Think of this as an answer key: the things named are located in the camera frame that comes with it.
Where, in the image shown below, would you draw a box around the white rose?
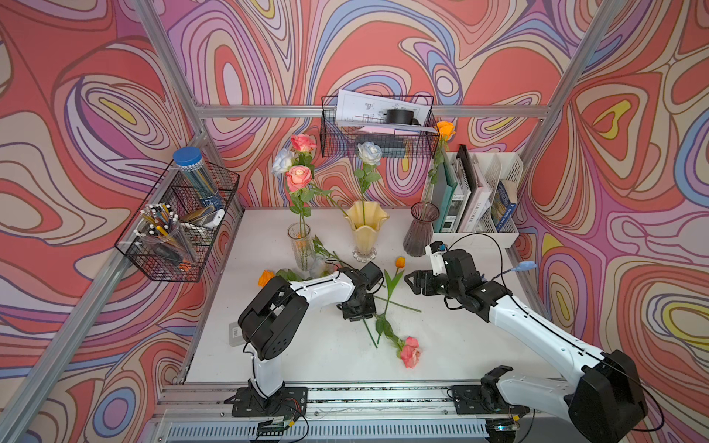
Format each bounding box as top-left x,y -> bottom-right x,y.
271,149 -> 345,212
313,236 -> 353,276
354,141 -> 382,225

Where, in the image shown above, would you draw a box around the pink rose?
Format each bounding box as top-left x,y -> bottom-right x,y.
284,164 -> 317,267
290,134 -> 317,166
363,314 -> 422,369

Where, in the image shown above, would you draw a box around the orange rose tall stem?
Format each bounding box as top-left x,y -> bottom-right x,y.
428,121 -> 456,186

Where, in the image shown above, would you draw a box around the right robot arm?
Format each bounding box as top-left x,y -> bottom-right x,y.
404,242 -> 648,442

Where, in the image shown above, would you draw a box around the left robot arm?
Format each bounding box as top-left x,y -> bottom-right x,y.
237,262 -> 384,402

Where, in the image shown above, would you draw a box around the small orange tulip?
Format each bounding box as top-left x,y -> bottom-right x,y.
384,256 -> 406,313

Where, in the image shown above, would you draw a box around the purple ribbed glass vase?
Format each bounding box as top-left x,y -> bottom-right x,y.
404,201 -> 439,258

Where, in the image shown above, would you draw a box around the clear glass vase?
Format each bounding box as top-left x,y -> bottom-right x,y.
287,223 -> 315,271

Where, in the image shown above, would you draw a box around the pink book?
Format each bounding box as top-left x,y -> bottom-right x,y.
459,160 -> 492,233

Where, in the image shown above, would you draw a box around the blue treehouse book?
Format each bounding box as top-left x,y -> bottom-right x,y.
490,180 -> 518,232

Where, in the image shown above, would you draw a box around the yellow ruffled vase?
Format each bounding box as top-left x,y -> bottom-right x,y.
345,200 -> 390,263

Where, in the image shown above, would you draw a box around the white plastic book organizer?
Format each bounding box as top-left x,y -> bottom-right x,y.
425,152 -> 524,248

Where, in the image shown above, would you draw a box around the teal green folder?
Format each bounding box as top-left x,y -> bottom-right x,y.
432,154 -> 458,234

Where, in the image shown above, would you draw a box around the black white magazine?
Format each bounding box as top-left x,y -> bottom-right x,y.
443,159 -> 471,234

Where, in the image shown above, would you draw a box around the black tape roll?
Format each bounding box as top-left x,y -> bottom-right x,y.
385,108 -> 419,126

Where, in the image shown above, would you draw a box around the white papers in basket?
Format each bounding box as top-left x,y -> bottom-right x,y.
335,90 -> 438,134

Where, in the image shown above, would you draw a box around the cup of pencils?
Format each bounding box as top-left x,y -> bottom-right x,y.
134,203 -> 197,273

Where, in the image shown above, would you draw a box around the blue lid pencil jar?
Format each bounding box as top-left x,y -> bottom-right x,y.
173,147 -> 223,210

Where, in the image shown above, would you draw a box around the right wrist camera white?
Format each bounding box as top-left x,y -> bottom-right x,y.
427,241 -> 448,276

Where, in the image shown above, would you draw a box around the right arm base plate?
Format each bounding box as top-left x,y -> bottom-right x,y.
447,384 -> 531,417

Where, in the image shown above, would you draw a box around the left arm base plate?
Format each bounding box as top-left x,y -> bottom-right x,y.
223,384 -> 308,417

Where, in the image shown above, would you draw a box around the black wire basket back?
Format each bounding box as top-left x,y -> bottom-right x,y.
319,93 -> 439,159

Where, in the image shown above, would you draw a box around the black wire basket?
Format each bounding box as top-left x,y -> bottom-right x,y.
114,162 -> 240,282
319,93 -> 439,159

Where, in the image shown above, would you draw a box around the black wire basket left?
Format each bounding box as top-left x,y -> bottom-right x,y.
114,162 -> 240,282

